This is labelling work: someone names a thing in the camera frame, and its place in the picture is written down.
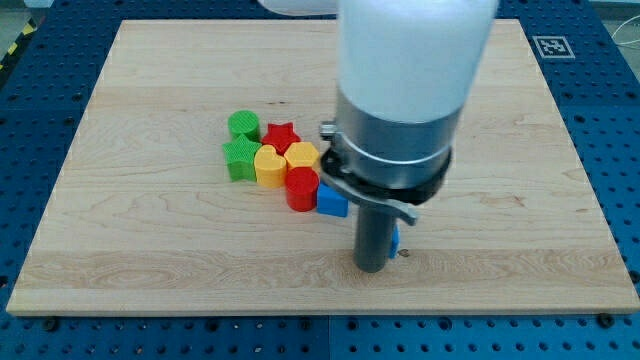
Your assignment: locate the white fiducial marker tag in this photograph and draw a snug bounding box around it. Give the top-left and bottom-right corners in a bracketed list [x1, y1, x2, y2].
[532, 35, 575, 59]

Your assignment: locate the red cylinder block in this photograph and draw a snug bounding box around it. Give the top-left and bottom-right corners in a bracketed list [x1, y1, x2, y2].
[285, 167, 320, 212]

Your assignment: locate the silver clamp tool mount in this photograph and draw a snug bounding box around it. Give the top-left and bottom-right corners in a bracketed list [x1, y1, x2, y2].
[320, 90, 462, 226]

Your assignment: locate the red star block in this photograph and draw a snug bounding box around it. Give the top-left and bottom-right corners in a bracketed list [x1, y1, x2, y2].
[261, 122, 301, 155]

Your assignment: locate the yellow heart block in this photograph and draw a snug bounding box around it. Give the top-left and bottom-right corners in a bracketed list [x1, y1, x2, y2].
[254, 145, 288, 188]

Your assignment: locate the yellow hexagon block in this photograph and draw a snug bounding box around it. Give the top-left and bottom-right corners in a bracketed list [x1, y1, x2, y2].
[284, 142, 320, 171]

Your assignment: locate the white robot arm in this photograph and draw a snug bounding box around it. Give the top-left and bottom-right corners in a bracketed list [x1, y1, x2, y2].
[260, 0, 498, 273]

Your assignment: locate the green cylinder block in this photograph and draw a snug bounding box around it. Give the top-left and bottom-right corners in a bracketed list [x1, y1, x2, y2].
[227, 110, 261, 142]

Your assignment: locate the blue triangle block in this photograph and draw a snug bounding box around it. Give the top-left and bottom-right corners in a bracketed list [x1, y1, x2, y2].
[389, 225, 400, 259]

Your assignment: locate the white cable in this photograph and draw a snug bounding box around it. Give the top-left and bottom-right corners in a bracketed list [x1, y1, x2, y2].
[610, 13, 640, 51]

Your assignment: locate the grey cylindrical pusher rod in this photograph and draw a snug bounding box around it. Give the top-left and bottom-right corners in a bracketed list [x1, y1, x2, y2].
[353, 206, 396, 273]

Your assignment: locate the wooden board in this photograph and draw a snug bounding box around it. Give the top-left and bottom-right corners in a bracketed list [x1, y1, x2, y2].
[7, 20, 639, 317]

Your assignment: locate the blue cube block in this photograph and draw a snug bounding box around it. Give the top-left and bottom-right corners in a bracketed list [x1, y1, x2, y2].
[316, 182, 349, 218]

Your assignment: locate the green star block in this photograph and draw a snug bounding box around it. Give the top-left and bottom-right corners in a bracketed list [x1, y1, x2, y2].
[222, 134, 262, 182]

